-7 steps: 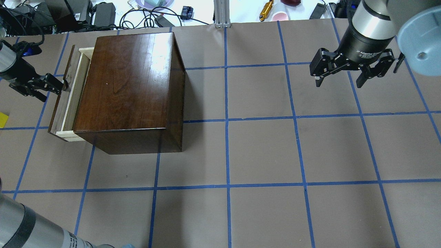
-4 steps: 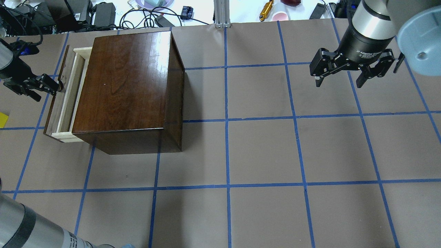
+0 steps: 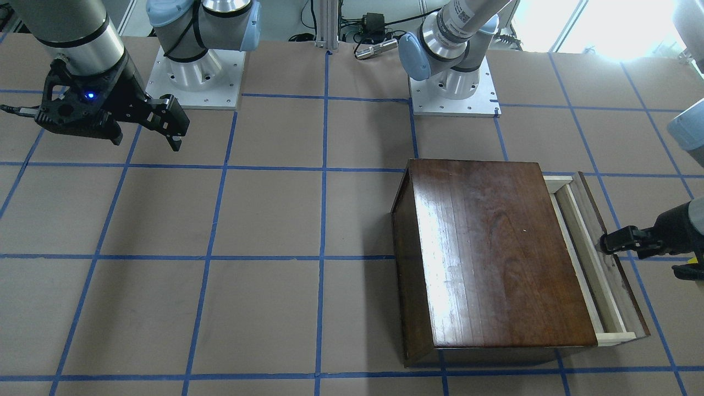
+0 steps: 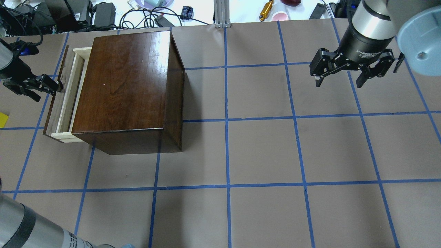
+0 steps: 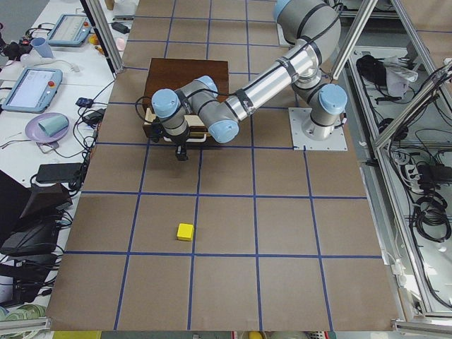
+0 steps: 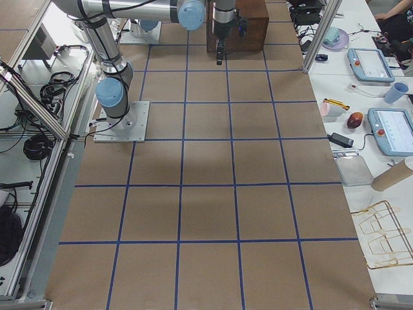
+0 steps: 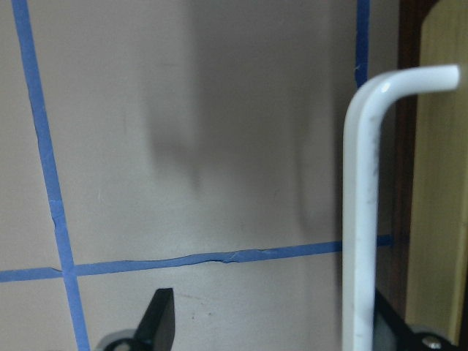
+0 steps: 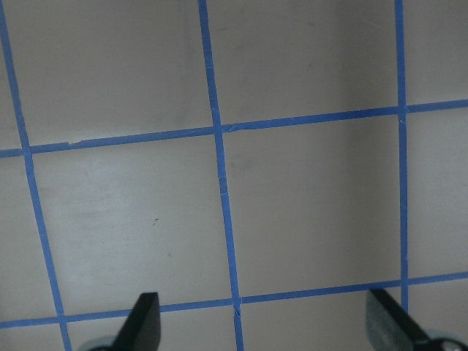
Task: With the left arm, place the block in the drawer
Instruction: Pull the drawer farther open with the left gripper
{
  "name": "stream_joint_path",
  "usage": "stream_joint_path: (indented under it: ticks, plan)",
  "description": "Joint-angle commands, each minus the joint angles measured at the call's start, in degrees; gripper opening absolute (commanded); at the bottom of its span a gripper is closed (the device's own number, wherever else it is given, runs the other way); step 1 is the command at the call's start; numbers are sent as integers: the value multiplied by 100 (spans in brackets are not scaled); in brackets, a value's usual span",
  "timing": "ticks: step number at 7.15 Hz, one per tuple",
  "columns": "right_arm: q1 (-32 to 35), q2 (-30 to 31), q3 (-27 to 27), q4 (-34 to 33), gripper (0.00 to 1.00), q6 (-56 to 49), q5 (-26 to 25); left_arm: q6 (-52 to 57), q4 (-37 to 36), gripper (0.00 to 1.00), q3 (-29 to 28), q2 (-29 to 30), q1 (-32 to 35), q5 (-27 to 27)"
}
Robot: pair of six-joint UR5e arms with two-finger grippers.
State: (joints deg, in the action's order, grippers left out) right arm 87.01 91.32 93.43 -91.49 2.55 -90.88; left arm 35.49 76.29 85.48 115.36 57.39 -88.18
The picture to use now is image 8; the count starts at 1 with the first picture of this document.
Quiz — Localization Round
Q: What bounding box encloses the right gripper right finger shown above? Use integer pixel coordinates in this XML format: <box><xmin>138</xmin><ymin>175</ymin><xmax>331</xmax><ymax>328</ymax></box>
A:
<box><xmin>366</xmin><ymin>289</ymin><xmax>428</xmax><ymax>351</ymax></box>

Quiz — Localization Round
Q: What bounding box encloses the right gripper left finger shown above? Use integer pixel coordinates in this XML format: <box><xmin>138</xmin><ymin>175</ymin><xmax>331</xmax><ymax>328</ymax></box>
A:
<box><xmin>110</xmin><ymin>292</ymin><xmax>162</xmax><ymax>351</ymax></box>

